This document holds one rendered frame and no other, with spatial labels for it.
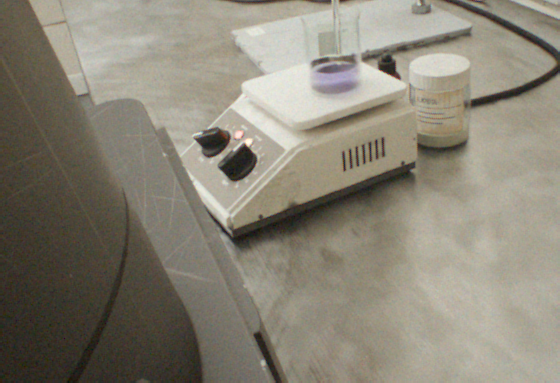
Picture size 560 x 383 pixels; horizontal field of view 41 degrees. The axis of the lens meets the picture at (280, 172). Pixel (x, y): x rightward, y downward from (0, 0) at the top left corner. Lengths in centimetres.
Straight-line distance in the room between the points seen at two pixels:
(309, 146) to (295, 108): 4
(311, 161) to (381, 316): 16
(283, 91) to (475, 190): 20
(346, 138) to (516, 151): 19
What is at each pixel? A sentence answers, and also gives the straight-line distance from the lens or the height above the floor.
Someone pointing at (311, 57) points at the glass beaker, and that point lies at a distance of 67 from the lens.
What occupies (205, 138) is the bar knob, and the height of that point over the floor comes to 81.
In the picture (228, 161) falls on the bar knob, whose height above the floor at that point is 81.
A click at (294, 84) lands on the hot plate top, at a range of 71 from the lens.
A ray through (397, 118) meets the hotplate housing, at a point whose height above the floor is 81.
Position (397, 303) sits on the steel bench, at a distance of 57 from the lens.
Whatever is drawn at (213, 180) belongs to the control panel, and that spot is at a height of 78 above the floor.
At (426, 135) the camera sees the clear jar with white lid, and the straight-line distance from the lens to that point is 76.
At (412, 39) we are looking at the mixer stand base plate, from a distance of 104.
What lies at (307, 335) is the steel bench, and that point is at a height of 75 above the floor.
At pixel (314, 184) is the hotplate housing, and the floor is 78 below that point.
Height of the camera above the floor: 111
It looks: 29 degrees down
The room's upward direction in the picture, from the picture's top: 7 degrees counter-clockwise
